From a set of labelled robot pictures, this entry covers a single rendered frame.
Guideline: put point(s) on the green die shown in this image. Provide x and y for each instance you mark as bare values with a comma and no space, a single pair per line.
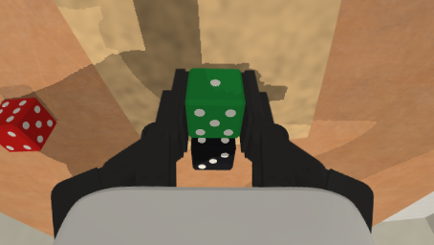
214,103

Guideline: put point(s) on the black die with white pips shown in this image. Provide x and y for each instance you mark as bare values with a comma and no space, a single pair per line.
213,153

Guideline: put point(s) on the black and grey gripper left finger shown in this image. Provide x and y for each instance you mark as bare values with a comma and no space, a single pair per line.
146,161

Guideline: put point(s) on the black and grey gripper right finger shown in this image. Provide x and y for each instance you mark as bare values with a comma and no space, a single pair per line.
267,145

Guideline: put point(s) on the red die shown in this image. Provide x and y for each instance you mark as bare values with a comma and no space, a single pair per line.
25,125

